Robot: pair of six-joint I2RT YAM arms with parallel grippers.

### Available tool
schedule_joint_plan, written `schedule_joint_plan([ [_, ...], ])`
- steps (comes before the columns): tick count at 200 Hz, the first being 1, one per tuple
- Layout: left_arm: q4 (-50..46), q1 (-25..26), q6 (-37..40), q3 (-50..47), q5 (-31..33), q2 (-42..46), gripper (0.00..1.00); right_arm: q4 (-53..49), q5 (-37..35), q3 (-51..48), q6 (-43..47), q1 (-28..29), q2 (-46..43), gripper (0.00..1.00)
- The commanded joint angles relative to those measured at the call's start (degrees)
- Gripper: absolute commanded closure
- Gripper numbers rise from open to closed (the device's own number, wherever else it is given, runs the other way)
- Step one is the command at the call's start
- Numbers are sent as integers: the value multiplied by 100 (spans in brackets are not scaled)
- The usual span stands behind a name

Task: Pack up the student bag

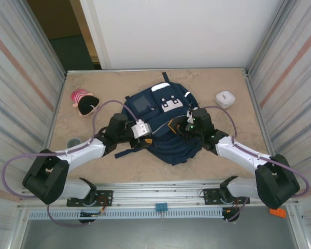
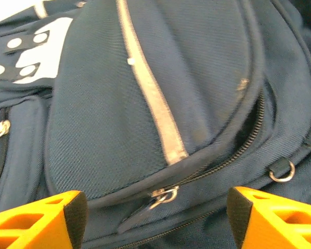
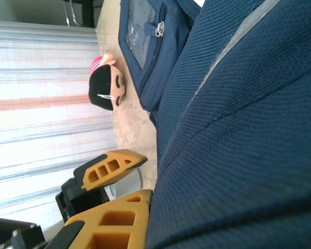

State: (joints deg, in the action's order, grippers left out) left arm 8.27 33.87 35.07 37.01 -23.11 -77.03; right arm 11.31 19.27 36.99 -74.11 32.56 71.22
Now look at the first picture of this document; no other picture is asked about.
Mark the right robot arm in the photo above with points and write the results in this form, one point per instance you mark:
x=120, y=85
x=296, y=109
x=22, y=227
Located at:
x=274, y=179

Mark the plush doll with pink hat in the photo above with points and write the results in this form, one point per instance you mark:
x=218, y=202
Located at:
x=85, y=103

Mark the brown wooden door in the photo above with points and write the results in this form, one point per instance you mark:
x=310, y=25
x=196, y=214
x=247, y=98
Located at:
x=51, y=18

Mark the striped metal side panel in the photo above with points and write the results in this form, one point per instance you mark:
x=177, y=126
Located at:
x=20, y=90
x=287, y=77

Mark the aluminium mounting rail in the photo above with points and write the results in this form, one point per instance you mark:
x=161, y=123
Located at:
x=155, y=193

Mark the blue binder clip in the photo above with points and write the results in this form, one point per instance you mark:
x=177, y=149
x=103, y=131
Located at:
x=161, y=207

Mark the orange toy brick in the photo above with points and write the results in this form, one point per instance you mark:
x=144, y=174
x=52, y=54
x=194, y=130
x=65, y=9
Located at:
x=277, y=212

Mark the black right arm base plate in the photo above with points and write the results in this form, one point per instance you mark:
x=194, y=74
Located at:
x=210, y=195

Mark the white door frame post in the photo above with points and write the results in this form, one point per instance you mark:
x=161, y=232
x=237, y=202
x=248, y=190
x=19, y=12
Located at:
x=93, y=31

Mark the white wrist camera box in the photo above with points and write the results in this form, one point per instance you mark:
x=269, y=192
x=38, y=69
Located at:
x=189, y=118
x=140, y=129

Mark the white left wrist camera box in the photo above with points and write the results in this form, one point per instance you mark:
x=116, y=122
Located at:
x=140, y=129

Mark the white rounded square container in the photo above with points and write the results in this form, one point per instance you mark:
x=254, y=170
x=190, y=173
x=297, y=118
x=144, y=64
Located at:
x=225, y=99

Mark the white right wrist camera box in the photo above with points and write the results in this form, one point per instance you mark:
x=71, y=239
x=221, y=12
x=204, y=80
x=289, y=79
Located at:
x=189, y=118

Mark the navy blue student backpack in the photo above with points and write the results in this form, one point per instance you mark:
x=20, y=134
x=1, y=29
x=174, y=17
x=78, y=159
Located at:
x=166, y=147

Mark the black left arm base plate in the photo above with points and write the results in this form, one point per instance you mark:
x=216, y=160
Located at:
x=103, y=197

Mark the thin aluminium edge strip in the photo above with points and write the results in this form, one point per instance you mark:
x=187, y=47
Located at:
x=119, y=70

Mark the small grey cup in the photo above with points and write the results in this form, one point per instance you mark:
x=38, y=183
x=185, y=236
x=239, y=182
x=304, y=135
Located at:
x=73, y=142

